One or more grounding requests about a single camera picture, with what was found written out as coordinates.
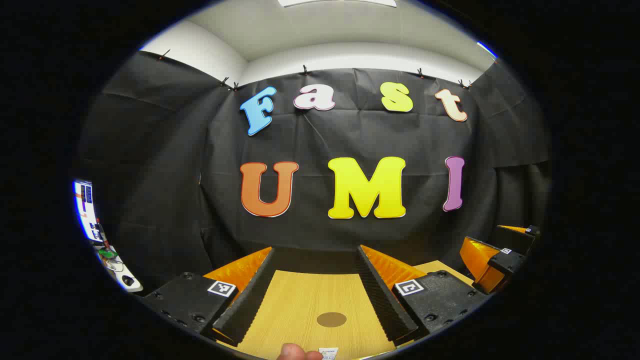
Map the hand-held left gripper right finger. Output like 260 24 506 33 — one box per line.
356 245 491 347

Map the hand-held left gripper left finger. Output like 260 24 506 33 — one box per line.
141 246 277 347

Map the round brown coaster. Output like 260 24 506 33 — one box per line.
316 312 348 328

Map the wooden desktop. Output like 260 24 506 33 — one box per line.
215 259 475 360

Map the cluttered white side desk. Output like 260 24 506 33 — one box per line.
97 244 144 294

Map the ceiling light panel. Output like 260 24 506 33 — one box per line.
277 0 398 8

